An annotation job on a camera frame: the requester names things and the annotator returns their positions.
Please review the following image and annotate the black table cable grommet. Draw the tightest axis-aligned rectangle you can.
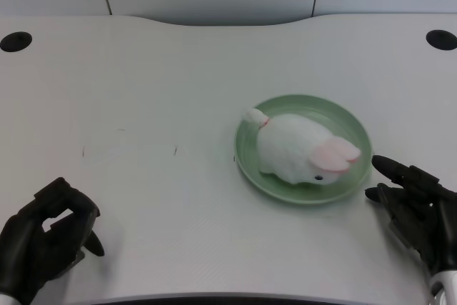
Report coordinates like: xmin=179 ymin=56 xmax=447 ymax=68
xmin=0 ymin=31 xmax=33 ymax=54
xmin=425 ymin=29 xmax=457 ymax=51

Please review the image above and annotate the green round plate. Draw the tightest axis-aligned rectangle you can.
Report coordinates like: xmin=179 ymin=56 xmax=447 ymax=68
xmin=233 ymin=94 xmax=373 ymax=207

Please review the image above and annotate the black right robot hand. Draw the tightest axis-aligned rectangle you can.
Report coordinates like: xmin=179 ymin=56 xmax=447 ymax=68
xmin=364 ymin=154 xmax=457 ymax=279

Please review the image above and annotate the white plush rabbit doll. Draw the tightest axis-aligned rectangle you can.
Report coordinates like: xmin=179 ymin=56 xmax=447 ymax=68
xmin=241 ymin=106 xmax=361 ymax=187

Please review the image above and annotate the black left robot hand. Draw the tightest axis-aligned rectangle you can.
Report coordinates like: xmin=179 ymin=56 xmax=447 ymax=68
xmin=0 ymin=176 xmax=106 ymax=305

